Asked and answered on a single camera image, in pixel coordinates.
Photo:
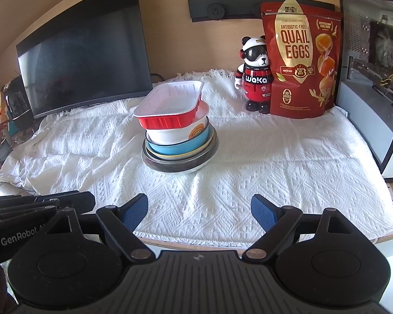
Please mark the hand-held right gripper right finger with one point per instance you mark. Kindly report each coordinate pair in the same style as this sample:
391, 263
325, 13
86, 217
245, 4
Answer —
263, 215

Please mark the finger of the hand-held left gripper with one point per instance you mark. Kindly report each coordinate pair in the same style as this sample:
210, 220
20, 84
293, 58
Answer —
9, 201
68, 201

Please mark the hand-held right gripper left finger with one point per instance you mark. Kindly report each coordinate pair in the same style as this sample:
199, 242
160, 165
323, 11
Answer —
136, 215

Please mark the stainless steel bowl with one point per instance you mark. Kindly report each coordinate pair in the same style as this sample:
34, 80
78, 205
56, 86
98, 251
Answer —
186, 169

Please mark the cream bowl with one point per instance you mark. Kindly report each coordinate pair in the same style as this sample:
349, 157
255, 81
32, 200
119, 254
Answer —
180, 156

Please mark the blue bowl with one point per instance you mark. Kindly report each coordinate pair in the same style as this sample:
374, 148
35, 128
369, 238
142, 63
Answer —
170, 149

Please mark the white bowl with orange print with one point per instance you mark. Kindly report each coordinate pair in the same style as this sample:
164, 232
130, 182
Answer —
177, 135

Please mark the red rectangular foil tray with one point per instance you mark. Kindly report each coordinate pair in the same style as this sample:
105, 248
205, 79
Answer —
167, 104

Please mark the white textured cloth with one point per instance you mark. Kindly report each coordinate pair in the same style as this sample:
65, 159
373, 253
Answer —
265, 170

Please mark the dark rounded desk gadget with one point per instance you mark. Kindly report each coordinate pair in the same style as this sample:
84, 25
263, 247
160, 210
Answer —
18, 104

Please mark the panda figurine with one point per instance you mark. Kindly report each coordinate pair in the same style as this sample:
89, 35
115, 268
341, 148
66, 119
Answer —
255, 81

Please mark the black monitor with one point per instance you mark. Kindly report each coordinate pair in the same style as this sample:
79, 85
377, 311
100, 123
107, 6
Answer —
85, 49

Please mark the red snack bag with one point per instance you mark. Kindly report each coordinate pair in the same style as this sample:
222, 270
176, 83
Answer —
301, 55

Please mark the white computer case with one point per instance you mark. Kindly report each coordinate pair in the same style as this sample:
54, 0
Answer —
373, 72

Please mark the black wall power strip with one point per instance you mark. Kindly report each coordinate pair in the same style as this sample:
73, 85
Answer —
216, 8

